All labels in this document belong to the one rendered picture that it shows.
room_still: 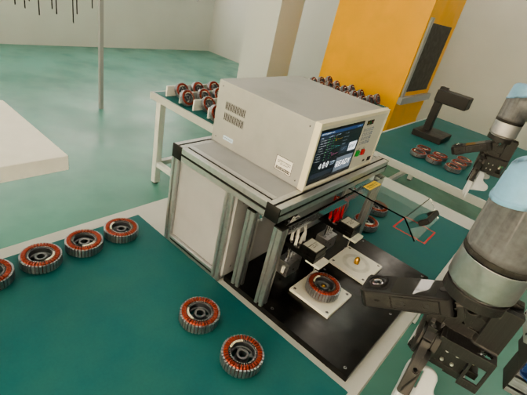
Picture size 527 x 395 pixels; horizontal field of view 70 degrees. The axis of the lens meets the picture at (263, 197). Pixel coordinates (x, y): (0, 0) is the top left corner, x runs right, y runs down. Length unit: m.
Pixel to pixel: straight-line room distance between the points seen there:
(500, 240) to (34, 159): 0.79
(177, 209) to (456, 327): 0.98
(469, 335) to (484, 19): 6.02
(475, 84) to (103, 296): 5.87
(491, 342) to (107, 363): 0.82
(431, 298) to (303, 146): 0.64
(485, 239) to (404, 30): 4.35
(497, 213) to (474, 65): 5.98
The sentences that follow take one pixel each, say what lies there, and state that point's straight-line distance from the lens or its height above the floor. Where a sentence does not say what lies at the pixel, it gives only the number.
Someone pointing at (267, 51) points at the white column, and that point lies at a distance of 5.06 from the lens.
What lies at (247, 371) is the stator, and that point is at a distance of 1.02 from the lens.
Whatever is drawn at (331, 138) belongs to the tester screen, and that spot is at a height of 1.27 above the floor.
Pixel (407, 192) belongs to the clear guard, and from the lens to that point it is 1.45.
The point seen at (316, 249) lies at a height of 0.92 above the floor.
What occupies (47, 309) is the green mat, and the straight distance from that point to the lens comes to 1.18.
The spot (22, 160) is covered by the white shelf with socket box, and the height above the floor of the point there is 1.21.
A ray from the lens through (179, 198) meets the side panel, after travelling 1.29.
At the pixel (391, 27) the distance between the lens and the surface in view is 4.79.
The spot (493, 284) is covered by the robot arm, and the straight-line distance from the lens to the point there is 0.46.
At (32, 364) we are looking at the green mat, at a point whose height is 0.75.
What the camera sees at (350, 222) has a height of 0.92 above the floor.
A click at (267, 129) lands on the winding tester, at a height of 1.24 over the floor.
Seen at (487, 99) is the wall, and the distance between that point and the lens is 6.37.
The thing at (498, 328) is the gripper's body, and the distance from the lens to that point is 0.52.
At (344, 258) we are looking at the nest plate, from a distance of 1.46.
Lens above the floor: 1.60
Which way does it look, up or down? 29 degrees down
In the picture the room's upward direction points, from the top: 14 degrees clockwise
